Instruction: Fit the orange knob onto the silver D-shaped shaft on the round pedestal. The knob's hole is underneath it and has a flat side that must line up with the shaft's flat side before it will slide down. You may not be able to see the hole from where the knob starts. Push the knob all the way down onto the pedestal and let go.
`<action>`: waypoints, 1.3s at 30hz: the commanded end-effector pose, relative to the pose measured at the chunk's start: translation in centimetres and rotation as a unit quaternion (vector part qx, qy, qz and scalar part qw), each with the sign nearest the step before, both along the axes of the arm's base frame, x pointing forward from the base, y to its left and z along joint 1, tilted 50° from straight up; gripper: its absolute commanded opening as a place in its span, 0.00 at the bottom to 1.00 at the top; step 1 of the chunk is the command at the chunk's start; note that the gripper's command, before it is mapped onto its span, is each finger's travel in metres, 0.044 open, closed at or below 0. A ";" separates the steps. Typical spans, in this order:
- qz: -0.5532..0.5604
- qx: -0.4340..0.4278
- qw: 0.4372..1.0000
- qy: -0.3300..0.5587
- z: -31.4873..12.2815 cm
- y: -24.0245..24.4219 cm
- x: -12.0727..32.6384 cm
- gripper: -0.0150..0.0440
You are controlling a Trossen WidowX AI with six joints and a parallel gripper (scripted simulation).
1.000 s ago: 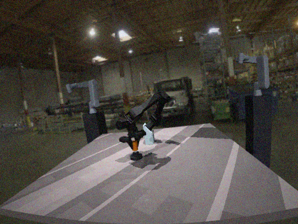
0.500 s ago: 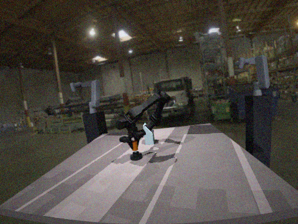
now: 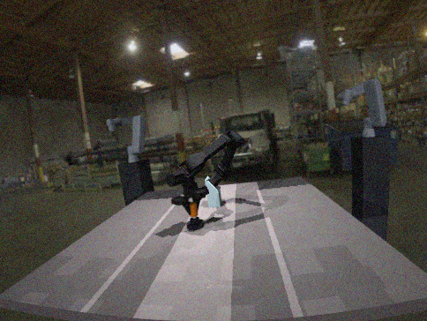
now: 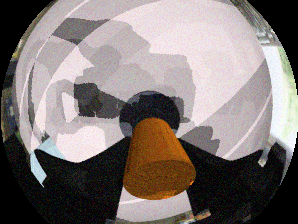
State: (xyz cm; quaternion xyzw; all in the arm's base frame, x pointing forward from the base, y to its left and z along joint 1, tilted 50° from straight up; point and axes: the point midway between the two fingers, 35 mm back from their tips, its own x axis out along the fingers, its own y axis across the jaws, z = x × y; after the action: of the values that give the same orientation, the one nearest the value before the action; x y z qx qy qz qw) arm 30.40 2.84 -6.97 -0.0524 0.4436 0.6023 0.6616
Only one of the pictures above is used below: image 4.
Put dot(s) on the orange knob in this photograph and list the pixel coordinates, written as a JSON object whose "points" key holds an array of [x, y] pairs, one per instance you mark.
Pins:
{"points": [[157, 167]]}

